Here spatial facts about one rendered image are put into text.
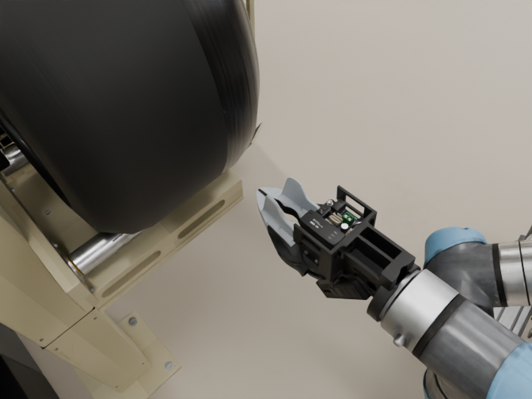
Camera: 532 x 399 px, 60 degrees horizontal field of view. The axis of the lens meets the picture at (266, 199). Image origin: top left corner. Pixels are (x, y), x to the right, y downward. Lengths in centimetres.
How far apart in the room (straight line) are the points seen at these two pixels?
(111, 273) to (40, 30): 50
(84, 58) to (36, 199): 63
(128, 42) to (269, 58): 198
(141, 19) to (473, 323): 42
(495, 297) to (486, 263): 4
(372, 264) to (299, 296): 126
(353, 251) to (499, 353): 16
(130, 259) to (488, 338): 61
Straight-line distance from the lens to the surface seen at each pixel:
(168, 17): 50
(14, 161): 100
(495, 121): 240
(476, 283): 58
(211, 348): 168
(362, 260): 48
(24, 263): 87
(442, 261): 59
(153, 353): 170
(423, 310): 46
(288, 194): 56
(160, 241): 87
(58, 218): 103
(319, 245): 46
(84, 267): 83
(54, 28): 47
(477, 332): 46
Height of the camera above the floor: 162
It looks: 59 degrees down
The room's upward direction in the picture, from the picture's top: straight up
